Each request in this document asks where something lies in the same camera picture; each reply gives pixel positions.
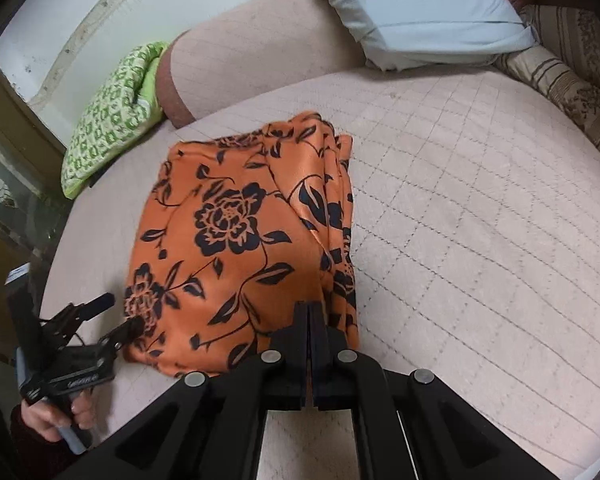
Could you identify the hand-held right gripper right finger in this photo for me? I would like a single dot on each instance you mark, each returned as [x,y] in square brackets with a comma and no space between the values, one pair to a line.
[320,345]

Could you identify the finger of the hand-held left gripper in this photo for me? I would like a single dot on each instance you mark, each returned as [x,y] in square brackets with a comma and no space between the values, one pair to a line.
[97,303]
[125,334]

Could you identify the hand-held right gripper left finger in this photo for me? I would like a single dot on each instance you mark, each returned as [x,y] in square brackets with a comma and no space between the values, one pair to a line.
[297,342]

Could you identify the orange floral garment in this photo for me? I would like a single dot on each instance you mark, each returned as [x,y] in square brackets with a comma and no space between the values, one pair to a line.
[230,240]

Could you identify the person's left forearm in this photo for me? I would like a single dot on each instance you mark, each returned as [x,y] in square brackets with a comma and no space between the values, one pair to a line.
[30,457]

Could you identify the person's left hand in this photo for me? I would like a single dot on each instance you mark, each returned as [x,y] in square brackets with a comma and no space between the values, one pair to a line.
[45,420]

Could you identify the glass door cabinet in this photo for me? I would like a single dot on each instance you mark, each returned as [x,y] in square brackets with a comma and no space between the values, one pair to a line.
[10,195]

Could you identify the green checkered pillow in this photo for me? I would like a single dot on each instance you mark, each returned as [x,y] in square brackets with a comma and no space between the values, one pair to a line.
[110,120]

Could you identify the grey quilted mattress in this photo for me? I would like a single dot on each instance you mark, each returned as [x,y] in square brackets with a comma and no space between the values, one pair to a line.
[480,210]

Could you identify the pink bolster with brown band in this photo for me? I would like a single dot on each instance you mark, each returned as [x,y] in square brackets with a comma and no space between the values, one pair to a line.
[260,35]

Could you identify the light blue pillow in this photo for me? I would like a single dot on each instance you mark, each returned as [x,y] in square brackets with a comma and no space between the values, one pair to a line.
[420,5]

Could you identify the striped floral cushion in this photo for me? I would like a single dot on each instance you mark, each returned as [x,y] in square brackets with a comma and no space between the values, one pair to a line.
[575,65]

